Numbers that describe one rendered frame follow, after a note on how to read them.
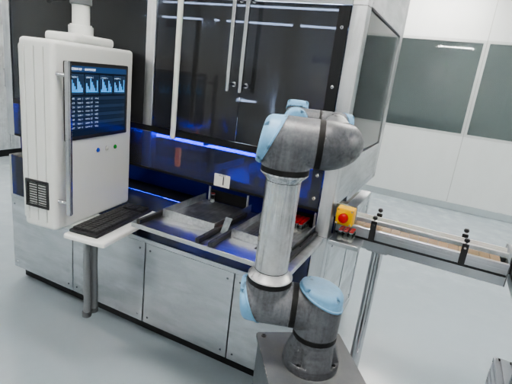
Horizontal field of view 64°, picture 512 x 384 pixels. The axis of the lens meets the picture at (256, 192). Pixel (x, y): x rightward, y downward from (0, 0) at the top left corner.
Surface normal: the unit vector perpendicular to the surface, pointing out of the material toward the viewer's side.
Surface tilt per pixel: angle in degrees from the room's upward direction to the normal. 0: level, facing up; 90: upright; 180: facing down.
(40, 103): 90
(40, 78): 90
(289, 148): 91
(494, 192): 90
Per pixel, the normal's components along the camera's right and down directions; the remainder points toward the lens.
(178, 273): -0.44, 0.20
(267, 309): -0.11, 0.27
